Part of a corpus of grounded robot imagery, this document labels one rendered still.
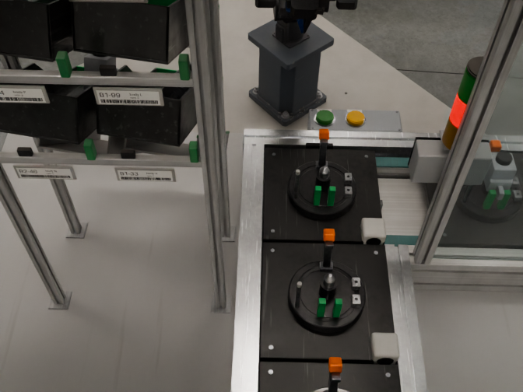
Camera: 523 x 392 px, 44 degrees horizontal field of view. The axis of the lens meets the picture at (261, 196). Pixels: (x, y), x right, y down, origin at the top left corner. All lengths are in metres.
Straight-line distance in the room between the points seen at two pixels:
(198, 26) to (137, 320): 0.72
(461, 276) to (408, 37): 2.10
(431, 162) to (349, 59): 0.77
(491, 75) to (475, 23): 2.56
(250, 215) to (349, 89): 0.54
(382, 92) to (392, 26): 1.65
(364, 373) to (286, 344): 0.14
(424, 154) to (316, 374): 0.41
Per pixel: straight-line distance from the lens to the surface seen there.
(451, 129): 1.04
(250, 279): 1.23
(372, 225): 1.28
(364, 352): 1.17
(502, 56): 0.91
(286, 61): 1.48
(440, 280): 1.35
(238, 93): 1.69
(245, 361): 1.17
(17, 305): 1.40
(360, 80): 1.75
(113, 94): 0.86
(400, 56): 3.19
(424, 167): 1.10
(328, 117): 1.48
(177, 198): 1.47
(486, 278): 1.37
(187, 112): 0.99
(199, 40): 0.78
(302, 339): 1.17
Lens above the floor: 2.03
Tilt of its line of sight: 53 degrees down
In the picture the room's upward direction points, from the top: 1 degrees clockwise
